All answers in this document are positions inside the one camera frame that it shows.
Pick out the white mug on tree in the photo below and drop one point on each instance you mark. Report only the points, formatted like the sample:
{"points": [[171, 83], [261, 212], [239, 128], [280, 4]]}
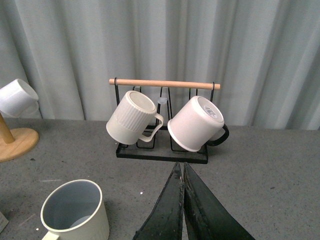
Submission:
{"points": [[18, 98]]}

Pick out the wooden mug tree stand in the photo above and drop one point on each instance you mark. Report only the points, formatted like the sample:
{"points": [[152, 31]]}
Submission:
{"points": [[16, 142]]}

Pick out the black wire mug rack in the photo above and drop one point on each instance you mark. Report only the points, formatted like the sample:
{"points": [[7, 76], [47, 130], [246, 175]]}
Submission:
{"points": [[163, 147]]}

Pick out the blue Pascal milk carton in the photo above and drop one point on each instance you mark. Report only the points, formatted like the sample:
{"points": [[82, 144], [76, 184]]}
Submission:
{"points": [[3, 222]]}

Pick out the white mug black handle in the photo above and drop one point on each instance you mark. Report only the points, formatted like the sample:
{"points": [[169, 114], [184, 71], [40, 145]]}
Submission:
{"points": [[198, 123]]}

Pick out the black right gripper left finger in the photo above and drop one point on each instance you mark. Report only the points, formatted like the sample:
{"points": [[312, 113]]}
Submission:
{"points": [[165, 221]]}

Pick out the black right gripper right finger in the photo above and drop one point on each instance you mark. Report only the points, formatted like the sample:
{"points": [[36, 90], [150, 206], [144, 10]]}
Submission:
{"points": [[207, 219]]}

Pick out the cream ribbed hanging mug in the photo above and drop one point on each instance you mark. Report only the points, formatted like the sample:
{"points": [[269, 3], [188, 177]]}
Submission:
{"points": [[131, 117]]}

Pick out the grey curtain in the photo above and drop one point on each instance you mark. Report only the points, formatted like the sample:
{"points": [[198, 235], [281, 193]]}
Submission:
{"points": [[264, 53]]}

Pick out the cream ribbed mug grey inside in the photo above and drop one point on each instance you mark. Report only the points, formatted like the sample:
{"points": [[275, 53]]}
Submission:
{"points": [[75, 211]]}

